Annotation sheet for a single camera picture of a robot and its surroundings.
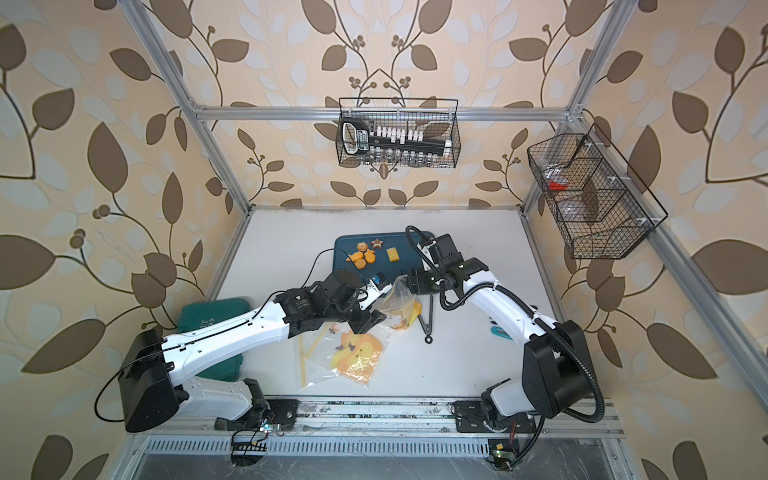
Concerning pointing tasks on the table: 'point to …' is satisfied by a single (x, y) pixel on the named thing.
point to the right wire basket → (601, 206)
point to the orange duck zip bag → (357, 357)
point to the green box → (200, 314)
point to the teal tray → (343, 262)
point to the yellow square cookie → (393, 254)
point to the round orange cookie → (362, 246)
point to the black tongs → (429, 338)
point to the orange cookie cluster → (360, 258)
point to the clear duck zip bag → (400, 306)
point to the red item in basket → (558, 186)
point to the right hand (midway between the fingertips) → (418, 280)
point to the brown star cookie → (377, 243)
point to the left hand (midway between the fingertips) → (376, 304)
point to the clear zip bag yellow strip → (314, 354)
